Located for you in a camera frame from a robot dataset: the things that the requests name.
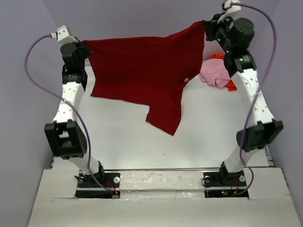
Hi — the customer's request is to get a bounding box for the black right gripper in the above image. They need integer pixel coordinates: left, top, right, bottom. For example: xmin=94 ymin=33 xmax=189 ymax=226
xmin=204 ymin=12 xmax=233 ymax=53

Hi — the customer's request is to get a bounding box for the orange t shirt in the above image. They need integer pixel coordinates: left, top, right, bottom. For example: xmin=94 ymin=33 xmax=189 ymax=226
xmin=210 ymin=53 xmax=237 ymax=92

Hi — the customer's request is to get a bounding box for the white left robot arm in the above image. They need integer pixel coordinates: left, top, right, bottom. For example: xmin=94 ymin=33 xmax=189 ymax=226
xmin=44 ymin=41 xmax=105 ymax=187

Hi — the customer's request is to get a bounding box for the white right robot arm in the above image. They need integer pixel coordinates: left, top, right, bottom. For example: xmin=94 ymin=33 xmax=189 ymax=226
xmin=204 ymin=14 xmax=284 ymax=185

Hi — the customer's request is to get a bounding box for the pink t shirt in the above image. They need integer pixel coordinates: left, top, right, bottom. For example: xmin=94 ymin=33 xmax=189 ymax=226
xmin=199 ymin=59 xmax=231 ymax=89

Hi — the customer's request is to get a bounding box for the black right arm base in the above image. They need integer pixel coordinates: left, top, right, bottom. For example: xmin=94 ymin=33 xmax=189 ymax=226
xmin=201 ymin=171 xmax=249 ymax=198

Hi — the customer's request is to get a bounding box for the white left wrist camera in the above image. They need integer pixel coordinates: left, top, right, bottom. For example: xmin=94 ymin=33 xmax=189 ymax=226
xmin=50 ymin=25 xmax=78 ymax=45

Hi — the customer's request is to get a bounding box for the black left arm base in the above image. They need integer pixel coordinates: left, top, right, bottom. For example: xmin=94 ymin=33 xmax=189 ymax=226
xmin=74 ymin=167 xmax=121 ymax=199

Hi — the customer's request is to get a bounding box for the dark red t shirt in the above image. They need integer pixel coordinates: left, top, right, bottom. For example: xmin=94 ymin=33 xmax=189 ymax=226
xmin=86 ymin=21 xmax=205 ymax=135

